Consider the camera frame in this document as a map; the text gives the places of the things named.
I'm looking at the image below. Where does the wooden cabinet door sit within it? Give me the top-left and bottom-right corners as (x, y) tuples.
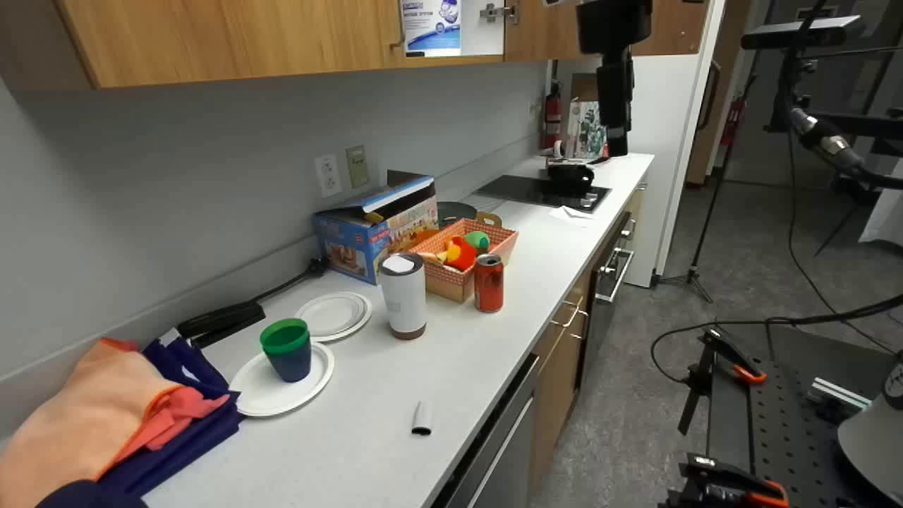
(55, 0), (410, 93)
(502, 0), (712, 67)

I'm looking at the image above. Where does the red toy with yellow top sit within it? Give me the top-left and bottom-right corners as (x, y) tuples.
(441, 234), (481, 273)

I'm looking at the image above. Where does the red checkered cardboard tray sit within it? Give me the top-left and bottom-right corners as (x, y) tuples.
(410, 214), (522, 307)

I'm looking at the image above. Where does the dark grey round tray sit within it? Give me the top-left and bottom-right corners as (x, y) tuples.
(436, 199), (484, 228)

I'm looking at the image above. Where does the red soda can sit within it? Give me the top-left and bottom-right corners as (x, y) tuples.
(472, 251), (508, 316)

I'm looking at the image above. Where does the white tumbler brown base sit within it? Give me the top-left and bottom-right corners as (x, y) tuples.
(376, 249), (433, 343)

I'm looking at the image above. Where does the blue toy food box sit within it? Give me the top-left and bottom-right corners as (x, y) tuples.
(310, 173), (443, 285)

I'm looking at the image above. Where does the black glass cooktop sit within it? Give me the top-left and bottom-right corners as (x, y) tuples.
(472, 173), (614, 218)

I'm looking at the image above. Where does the white plate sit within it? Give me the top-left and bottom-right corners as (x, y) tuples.
(226, 343), (338, 420)
(293, 288), (379, 348)

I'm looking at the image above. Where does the black pot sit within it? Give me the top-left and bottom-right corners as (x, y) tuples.
(546, 158), (599, 199)

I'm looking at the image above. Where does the stainless oven front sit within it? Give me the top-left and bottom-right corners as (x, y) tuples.
(577, 183), (653, 382)

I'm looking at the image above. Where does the wooden base cabinet with drawers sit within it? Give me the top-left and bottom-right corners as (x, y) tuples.
(525, 266), (599, 498)

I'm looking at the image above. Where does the white green carton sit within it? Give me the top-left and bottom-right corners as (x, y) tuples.
(564, 97), (611, 163)

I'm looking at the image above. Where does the green and blue cup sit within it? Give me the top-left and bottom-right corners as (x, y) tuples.
(257, 316), (316, 386)

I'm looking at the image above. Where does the dark dishwasher front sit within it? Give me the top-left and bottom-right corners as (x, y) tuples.
(427, 352), (546, 508)

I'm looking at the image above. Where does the white wipes canister blue label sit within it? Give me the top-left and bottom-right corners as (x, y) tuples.
(399, 0), (467, 59)

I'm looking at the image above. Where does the metal cabinet hinge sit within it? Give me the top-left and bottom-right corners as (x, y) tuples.
(478, 0), (522, 29)

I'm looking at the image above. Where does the black device on stand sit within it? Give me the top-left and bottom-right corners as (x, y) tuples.
(577, 0), (656, 161)

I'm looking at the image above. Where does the navy blue cloth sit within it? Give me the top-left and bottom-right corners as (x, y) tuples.
(36, 324), (245, 508)

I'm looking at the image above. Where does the orange black bar clamp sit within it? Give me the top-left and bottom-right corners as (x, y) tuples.
(674, 324), (772, 439)
(669, 453), (797, 508)

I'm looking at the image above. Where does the coral red cloth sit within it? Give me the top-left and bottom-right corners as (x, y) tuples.
(107, 382), (235, 465)

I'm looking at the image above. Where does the black perforated robot platform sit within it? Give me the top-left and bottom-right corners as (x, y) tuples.
(704, 323), (903, 508)

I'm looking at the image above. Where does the peach orange cloth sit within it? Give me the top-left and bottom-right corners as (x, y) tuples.
(0, 337), (192, 508)

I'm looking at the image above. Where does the silver aluminium extrusion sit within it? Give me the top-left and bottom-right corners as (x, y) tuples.
(808, 372), (875, 415)

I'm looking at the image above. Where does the beige wall switch plate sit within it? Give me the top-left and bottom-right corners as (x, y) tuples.
(343, 141), (376, 193)

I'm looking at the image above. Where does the white wall outlet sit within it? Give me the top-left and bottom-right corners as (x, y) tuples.
(313, 151), (344, 202)

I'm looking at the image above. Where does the black power cable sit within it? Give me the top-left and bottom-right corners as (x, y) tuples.
(259, 251), (331, 305)

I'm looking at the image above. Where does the black floor cable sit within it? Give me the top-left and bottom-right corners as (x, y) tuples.
(647, 290), (903, 386)

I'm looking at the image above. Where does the black camera stand pole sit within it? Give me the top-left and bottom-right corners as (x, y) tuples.
(772, 45), (820, 135)

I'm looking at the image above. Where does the robot arm with black cables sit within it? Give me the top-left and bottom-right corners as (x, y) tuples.
(786, 97), (903, 508)

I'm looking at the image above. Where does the black stereo camera bar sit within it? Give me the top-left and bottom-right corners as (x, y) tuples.
(739, 11), (868, 55)

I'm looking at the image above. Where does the wooden wall cabinet body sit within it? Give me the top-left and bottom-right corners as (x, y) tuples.
(0, 0), (513, 97)

